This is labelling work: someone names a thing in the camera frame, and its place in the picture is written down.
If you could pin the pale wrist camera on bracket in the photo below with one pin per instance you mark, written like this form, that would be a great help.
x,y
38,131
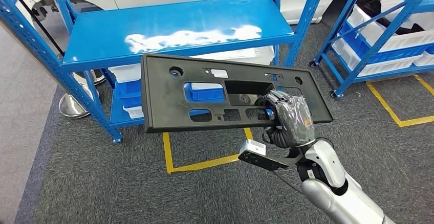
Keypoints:
x,y
252,147

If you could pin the white plastic bin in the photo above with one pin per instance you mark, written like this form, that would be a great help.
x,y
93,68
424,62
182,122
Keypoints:
x,y
125,72
407,41
383,68
425,59
134,112

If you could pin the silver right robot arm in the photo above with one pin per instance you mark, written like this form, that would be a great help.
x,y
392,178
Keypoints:
x,y
339,195

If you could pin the black plastic license plate frame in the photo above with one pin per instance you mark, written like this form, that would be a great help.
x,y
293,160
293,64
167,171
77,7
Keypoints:
x,y
162,97

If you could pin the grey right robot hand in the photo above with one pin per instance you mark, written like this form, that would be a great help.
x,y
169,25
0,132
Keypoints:
x,y
295,121

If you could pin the chrome stanchion with black pole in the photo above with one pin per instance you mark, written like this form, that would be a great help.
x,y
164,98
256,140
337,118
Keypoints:
x,y
73,107

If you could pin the black parts in bin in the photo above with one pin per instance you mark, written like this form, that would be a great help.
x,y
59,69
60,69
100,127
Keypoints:
x,y
373,7

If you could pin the blue metal shelf rack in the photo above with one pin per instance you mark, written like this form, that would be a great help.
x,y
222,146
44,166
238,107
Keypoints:
x,y
169,22
379,44

